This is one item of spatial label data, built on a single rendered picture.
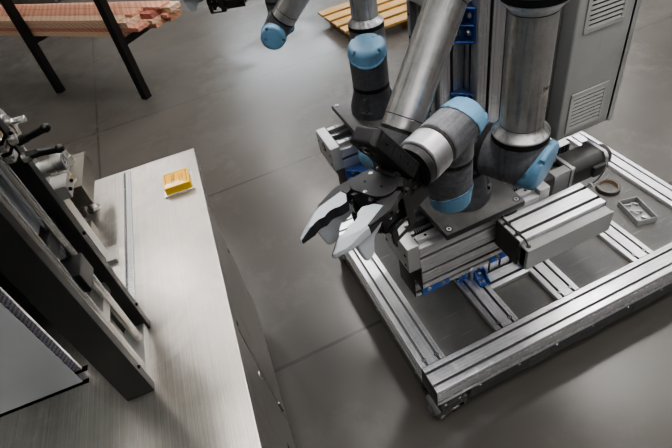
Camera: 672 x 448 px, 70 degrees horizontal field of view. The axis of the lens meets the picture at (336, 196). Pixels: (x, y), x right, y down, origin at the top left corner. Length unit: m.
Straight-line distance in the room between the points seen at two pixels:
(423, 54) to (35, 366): 0.86
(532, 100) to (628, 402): 1.22
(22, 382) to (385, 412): 1.17
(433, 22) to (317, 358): 1.40
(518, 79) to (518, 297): 1.02
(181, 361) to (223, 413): 0.14
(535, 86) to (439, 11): 0.23
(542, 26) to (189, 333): 0.85
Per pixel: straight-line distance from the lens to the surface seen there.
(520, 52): 0.94
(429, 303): 1.79
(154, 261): 1.19
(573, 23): 1.37
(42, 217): 0.82
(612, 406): 1.92
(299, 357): 1.98
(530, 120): 1.02
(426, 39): 0.89
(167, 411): 0.95
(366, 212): 0.62
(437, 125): 0.74
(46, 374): 1.05
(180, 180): 1.35
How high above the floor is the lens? 1.67
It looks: 41 degrees down
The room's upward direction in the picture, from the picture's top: 12 degrees counter-clockwise
